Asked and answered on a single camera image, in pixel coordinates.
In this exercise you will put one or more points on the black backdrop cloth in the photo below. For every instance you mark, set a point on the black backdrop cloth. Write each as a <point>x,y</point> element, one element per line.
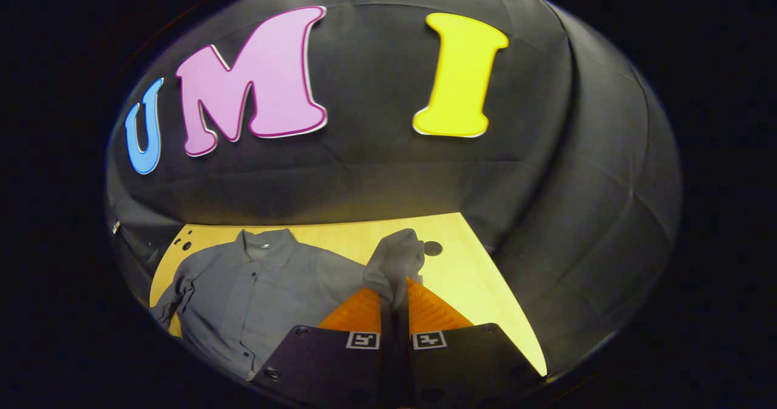
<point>394,178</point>

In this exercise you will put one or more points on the gray collared shirt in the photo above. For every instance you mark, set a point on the gray collared shirt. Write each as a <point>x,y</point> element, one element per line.
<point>255,294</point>

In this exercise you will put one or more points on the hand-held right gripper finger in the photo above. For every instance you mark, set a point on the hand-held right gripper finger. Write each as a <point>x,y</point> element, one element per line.
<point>402,354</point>
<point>387,354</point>

